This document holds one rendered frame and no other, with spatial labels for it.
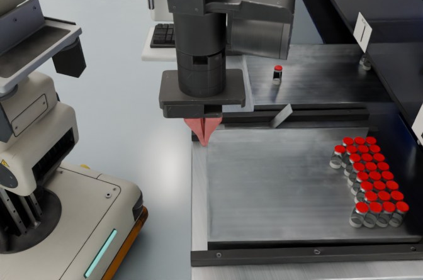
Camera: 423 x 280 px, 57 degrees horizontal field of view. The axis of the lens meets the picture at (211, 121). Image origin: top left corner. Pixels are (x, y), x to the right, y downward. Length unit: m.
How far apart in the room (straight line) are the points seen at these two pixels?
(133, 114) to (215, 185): 1.60
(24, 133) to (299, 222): 0.69
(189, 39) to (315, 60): 0.74
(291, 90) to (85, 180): 0.94
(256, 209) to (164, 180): 1.24
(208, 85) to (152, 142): 1.68
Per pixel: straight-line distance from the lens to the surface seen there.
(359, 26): 1.00
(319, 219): 0.73
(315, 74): 1.06
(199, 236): 0.68
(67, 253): 1.44
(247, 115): 0.87
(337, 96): 0.99
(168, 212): 1.80
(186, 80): 0.45
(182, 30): 0.41
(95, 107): 2.41
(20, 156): 1.02
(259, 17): 0.39
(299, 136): 0.84
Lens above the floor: 1.46
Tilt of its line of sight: 41 degrees down
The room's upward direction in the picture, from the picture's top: straight up
